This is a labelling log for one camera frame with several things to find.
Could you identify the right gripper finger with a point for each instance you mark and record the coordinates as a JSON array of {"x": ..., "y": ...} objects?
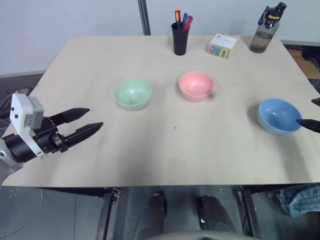
[
  {"x": 317, "y": 101},
  {"x": 312, "y": 125}
]

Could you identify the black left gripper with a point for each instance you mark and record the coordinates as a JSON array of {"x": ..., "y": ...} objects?
[{"x": 47, "y": 140}]

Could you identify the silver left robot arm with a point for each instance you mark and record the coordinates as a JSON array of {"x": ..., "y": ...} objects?
[{"x": 19, "y": 148}]

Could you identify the blue bowl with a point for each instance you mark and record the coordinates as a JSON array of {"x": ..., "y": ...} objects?
[{"x": 276, "y": 116}]

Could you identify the green bowl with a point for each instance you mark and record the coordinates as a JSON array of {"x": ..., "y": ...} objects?
[{"x": 132, "y": 93}]

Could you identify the person in blue jeans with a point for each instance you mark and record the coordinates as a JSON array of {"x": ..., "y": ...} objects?
[{"x": 302, "y": 200}]

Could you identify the grey water bottle black lid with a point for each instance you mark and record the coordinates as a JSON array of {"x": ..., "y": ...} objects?
[{"x": 262, "y": 35}]

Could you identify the white printed card box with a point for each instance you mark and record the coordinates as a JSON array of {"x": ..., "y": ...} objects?
[{"x": 221, "y": 46}]

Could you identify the red bowl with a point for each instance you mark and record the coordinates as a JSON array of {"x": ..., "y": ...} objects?
[{"x": 196, "y": 86}]

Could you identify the black ribbed pole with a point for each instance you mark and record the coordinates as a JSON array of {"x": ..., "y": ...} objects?
[{"x": 144, "y": 16}]

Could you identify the black pen cup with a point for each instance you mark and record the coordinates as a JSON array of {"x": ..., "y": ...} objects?
[{"x": 180, "y": 41}]

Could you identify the orange marker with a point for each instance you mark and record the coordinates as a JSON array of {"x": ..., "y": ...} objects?
[{"x": 177, "y": 16}]

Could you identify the blue pen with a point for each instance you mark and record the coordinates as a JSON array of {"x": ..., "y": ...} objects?
[{"x": 185, "y": 20}]

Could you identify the red pen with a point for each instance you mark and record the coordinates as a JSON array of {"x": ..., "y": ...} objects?
[{"x": 188, "y": 22}]

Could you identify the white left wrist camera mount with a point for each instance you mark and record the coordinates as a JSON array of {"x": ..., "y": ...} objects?
[{"x": 25, "y": 110}]

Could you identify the black table leg frame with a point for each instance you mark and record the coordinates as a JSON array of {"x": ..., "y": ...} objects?
[
  {"x": 248, "y": 212},
  {"x": 108, "y": 212}
]

